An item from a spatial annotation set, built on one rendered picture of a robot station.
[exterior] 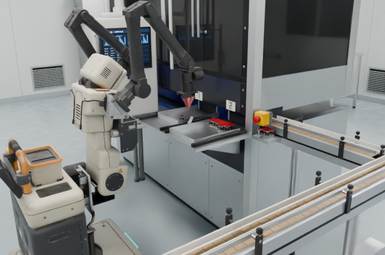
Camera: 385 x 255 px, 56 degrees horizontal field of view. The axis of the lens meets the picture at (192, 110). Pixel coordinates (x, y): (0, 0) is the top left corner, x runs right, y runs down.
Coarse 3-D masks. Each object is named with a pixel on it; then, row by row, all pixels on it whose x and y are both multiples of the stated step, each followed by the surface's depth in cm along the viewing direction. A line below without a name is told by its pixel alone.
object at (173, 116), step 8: (160, 112) 254; (168, 112) 258; (176, 112) 262; (184, 112) 263; (192, 112) 263; (200, 112) 263; (216, 112) 251; (168, 120) 243; (176, 120) 234; (184, 120) 236
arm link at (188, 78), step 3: (183, 72) 193; (186, 72) 192; (189, 72) 193; (192, 72) 195; (183, 75) 192; (186, 75) 191; (189, 75) 192; (192, 75) 196; (183, 78) 192; (186, 78) 192; (189, 78) 192; (192, 78) 196; (183, 81) 193; (186, 81) 192; (189, 81) 193
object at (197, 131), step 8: (208, 120) 236; (176, 128) 223; (184, 128) 226; (192, 128) 228; (200, 128) 228; (208, 128) 228; (176, 136) 214; (184, 136) 207; (192, 136) 214; (200, 136) 214; (208, 136) 205; (216, 136) 208
